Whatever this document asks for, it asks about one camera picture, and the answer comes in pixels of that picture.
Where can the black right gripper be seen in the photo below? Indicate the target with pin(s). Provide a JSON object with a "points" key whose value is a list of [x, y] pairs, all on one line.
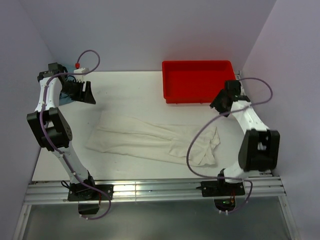
{"points": [[216, 103]]}

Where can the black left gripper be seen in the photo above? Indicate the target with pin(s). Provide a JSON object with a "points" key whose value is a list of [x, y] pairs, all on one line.
{"points": [[86, 96]]}

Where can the red plastic bin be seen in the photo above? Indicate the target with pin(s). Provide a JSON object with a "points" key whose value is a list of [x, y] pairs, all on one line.
{"points": [[194, 81]]}

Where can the white t shirt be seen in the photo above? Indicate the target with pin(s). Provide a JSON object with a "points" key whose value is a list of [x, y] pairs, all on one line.
{"points": [[171, 143]]}

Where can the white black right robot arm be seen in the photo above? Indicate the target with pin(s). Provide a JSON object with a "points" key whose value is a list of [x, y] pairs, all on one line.
{"points": [[260, 145]]}

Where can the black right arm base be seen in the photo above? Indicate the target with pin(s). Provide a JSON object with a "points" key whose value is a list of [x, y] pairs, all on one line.
{"points": [[221, 188]]}

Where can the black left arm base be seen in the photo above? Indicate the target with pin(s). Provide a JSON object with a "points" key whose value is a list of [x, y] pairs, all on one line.
{"points": [[89, 200]]}

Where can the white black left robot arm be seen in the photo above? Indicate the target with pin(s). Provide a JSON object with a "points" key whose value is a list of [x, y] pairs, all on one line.
{"points": [[50, 127]]}

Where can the teal folded cloth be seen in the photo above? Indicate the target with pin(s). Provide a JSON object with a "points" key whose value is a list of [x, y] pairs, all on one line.
{"points": [[65, 97]]}

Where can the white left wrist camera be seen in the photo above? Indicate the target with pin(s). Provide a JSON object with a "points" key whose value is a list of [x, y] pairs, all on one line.
{"points": [[80, 72]]}

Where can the aluminium rail frame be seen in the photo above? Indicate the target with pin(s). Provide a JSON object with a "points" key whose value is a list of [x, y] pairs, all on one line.
{"points": [[151, 199]]}

